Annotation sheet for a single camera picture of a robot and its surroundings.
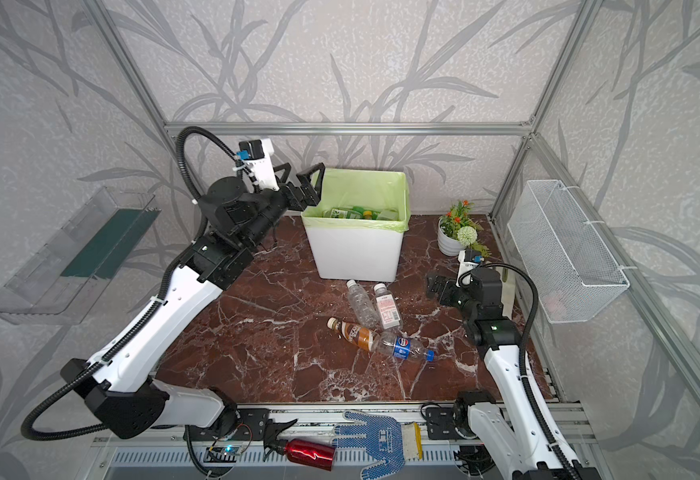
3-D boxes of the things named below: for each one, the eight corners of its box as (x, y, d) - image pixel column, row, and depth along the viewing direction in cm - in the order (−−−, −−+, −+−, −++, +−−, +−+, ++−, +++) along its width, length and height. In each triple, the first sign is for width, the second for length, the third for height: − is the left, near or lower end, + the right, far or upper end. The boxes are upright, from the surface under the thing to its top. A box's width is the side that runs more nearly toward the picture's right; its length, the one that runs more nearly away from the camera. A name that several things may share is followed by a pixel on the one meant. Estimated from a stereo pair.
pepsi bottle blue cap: (376, 356, 87) (376, 349, 82) (379, 338, 90) (379, 330, 86) (431, 366, 85) (434, 359, 81) (432, 347, 88) (435, 340, 84)
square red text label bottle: (383, 331, 91) (383, 326, 88) (372, 290, 100) (372, 284, 97) (400, 327, 91) (401, 322, 88) (387, 287, 101) (388, 281, 98)
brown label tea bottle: (325, 333, 91) (323, 325, 86) (332, 321, 94) (330, 313, 89) (370, 354, 87) (370, 347, 82) (376, 341, 90) (376, 333, 85)
